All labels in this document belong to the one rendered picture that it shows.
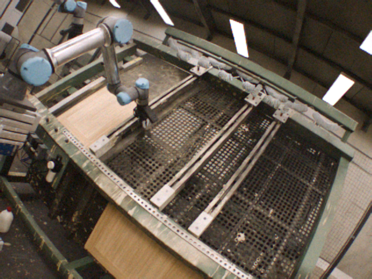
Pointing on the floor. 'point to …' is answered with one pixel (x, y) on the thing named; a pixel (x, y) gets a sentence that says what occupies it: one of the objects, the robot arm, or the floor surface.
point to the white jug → (6, 220)
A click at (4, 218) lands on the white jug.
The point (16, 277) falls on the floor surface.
